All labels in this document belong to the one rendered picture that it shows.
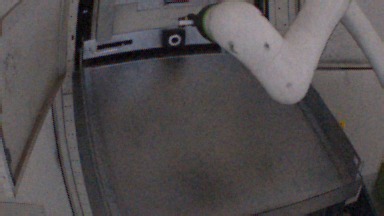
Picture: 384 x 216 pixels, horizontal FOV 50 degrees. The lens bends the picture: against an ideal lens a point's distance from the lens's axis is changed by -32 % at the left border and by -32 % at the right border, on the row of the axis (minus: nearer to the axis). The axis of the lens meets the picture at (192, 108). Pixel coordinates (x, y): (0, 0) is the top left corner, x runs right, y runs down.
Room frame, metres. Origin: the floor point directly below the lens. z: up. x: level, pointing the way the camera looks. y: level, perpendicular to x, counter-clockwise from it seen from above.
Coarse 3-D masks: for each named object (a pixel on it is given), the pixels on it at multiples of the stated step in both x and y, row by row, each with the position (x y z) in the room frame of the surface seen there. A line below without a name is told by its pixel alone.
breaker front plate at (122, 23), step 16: (96, 0) 1.39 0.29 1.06; (144, 0) 1.42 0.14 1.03; (192, 0) 1.46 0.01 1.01; (208, 0) 1.47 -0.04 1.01; (224, 0) 1.48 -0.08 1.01; (96, 16) 1.39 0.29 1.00; (128, 16) 1.41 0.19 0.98; (144, 16) 1.43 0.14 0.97; (160, 16) 1.44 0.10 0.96; (176, 16) 1.45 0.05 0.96
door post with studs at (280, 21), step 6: (270, 0) 1.48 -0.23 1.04; (276, 0) 1.48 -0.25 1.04; (282, 0) 1.49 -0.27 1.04; (270, 6) 1.48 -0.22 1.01; (276, 6) 1.48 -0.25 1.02; (282, 6) 1.49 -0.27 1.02; (270, 12) 1.48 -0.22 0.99; (276, 12) 1.48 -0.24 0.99; (282, 12) 1.49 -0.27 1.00; (270, 18) 1.48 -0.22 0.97; (276, 18) 1.48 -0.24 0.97; (282, 18) 1.49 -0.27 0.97; (276, 24) 1.48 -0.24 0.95; (282, 24) 1.49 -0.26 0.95; (276, 30) 1.48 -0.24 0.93; (282, 30) 1.49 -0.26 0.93; (282, 36) 1.49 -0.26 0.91
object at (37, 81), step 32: (0, 0) 0.82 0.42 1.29; (32, 0) 0.99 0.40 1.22; (0, 32) 0.80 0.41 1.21; (32, 32) 1.05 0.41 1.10; (0, 64) 0.82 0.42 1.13; (32, 64) 1.05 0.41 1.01; (0, 96) 0.80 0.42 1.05; (32, 96) 1.04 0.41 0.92; (0, 128) 0.74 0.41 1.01; (32, 128) 1.01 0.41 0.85; (0, 160) 0.70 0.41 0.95
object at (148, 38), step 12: (84, 36) 1.41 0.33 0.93; (120, 36) 1.40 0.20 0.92; (132, 36) 1.41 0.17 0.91; (144, 36) 1.41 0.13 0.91; (156, 36) 1.42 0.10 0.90; (192, 36) 1.45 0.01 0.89; (84, 48) 1.37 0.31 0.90; (108, 48) 1.39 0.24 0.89; (132, 48) 1.41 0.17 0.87; (144, 48) 1.41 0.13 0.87
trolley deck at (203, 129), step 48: (96, 96) 1.18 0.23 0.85; (144, 96) 1.19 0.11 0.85; (192, 96) 1.19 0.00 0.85; (240, 96) 1.20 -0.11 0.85; (144, 144) 0.99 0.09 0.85; (192, 144) 1.00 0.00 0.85; (240, 144) 1.00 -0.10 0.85; (288, 144) 1.00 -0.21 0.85; (96, 192) 0.79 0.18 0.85; (144, 192) 0.82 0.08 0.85; (192, 192) 0.83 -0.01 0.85; (240, 192) 0.83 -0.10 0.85; (288, 192) 0.81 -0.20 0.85; (336, 192) 0.80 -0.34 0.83
